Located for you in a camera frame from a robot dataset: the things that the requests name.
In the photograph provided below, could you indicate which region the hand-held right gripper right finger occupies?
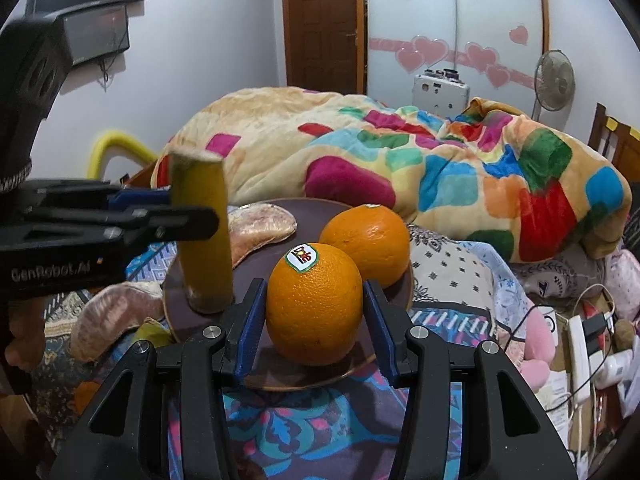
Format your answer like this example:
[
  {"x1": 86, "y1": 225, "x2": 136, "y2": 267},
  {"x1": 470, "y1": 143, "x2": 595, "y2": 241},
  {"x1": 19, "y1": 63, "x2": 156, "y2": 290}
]
[{"x1": 362, "y1": 279, "x2": 582, "y2": 480}]

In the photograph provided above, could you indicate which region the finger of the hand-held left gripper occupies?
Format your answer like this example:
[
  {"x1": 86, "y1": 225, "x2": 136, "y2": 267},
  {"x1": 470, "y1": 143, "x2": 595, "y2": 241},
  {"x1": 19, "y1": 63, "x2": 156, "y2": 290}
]
[
  {"x1": 30, "y1": 179, "x2": 174, "y2": 212},
  {"x1": 95, "y1": 204, "x2": 221, "y2": 260}
]

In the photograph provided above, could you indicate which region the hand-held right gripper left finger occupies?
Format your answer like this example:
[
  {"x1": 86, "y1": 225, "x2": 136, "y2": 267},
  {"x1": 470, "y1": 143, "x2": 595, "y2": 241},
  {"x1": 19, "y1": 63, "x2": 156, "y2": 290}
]
[{"x1": 47, "y1": 278, "x2": 267, "y2": 480}]

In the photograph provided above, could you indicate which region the orange with sticker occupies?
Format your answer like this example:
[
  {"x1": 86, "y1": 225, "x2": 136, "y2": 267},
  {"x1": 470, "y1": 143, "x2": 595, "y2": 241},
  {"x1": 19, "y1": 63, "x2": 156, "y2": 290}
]
[{"x1": 265, "y1": 242, "x2": 365, "y2": 367}]

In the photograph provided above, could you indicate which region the yellow banana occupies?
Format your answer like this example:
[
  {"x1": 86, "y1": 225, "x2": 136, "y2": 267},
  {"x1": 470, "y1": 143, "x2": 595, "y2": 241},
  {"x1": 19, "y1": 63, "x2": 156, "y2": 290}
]
[{"x1": 167, "y1": 148, "x2": 236, "y2": 316}]

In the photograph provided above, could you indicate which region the round brown plate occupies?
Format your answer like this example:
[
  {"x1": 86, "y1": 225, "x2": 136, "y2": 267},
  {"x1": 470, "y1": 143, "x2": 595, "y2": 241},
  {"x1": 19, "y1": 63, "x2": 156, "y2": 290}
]
[{"x1": 162, "y1": 197, "x2": 415, "y2": 394}]

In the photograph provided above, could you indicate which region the person's left hand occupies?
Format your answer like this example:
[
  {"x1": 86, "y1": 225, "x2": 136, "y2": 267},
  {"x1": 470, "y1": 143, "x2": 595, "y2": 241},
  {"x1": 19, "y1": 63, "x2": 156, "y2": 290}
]
[{"x1": 4, "y1": 304, "x2": 49, "y2": 377}]

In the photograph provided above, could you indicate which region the yellow foam tube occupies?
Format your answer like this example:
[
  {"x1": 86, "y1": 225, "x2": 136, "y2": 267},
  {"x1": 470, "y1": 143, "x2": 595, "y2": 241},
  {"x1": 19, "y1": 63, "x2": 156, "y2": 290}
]
[{"x1": 87, "y1": 129, "x2": 159, "y2": 182}]

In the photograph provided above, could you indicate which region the small dark monitor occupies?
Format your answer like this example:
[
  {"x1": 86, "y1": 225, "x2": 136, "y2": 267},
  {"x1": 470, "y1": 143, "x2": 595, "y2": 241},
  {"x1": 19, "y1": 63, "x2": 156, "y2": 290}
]
[{"x1": 62, "y1": 4, "x2": 131, "y2": 67}]

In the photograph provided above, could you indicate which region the plain orange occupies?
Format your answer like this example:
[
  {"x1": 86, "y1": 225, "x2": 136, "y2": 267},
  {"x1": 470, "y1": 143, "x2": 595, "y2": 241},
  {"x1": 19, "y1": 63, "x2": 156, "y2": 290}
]
[{"x1": 318, "y1": 203, "x2": 412, "y2": 290}]

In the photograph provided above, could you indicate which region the grey patterned pillow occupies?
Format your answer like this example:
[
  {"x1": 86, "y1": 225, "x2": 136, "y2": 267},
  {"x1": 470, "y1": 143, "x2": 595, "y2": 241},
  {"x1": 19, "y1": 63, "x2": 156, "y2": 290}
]
[{"x1": 406, "y1": 224, "x2": 517, "y2": 312}]

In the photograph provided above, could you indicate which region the pink patterned cushion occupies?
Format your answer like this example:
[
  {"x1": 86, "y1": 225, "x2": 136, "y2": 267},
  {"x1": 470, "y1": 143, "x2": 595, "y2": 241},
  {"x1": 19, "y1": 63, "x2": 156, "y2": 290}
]
[{"x1": 79, "y1": 280, "x2": 172, "y2": 364}]

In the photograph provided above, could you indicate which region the floral printed bedsheet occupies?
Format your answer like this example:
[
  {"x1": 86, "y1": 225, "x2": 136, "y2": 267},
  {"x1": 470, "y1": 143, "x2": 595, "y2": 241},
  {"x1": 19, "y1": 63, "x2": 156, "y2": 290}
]
[{"x1": 165, "y1": 305, "x2": 526, "y2": 480}]

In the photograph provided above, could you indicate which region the pink plush toy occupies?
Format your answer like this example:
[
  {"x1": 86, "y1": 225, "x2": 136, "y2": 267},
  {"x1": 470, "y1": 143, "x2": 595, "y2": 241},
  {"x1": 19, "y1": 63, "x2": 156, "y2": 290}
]
[{"x1": 518, "y1": 304, "x2": 557, "y2": 392}]

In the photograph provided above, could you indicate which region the colourful patchwork blanket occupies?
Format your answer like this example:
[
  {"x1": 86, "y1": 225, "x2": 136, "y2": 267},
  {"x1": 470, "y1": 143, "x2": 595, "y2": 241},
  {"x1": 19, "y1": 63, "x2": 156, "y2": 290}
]
[{"x1": 152, "y1": 85, "x2": 632, "y2": 264}]

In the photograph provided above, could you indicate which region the white power strip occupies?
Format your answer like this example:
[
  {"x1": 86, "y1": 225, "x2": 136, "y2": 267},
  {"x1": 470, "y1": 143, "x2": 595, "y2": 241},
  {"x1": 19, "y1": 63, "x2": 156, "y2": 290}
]
[{"x1": 567, "y1": 314, "x2": 592, "y2": 407}]

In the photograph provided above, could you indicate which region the white charger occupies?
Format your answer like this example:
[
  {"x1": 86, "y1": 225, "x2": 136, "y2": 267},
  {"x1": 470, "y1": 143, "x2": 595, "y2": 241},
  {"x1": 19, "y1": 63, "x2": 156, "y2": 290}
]
[{"x1": 594, "y1": 349, "x2": 634, "y2": 390}]

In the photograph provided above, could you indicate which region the white boxy appliance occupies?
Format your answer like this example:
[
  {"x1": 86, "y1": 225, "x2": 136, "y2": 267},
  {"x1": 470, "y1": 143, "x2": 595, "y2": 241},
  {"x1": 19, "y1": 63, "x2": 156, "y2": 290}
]
[{"x1": 412, "y1": 67, "x2": 471, "y2": 119}]

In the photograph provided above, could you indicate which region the brown wooden door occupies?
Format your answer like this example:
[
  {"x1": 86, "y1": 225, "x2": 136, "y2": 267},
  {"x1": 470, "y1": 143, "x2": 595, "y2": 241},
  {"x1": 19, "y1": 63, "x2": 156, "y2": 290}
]
[{"x1": 280, "y1": 0, "x2": 369, "y2": 97}]

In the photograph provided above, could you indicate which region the wooden headboard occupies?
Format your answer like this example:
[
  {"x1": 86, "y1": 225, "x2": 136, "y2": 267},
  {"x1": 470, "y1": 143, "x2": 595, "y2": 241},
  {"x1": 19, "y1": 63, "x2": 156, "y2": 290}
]
[{"x1": 594, "y1": 102, "x2": 640, "y2": 182}]

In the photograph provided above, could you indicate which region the standing electric fan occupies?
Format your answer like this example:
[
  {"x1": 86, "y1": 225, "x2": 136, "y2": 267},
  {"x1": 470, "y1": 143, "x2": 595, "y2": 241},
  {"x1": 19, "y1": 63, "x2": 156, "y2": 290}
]
[{"x1": 531, "y1": 48, "x2": 576, "y2": 122}]

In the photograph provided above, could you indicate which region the white wardrobe with heart stickers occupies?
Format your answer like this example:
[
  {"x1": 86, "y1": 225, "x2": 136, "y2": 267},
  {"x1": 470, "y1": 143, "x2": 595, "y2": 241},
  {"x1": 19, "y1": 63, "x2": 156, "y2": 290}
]
[{"x1": 364, "y1": 0, "x2": 552, "y2": 111}]

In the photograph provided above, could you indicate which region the black cable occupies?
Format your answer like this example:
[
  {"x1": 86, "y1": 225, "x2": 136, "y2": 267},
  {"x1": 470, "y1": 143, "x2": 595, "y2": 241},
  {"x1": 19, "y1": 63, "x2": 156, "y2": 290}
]
[{"x1": 500, "y1": 300, "x2": 581, "y2": 356}]

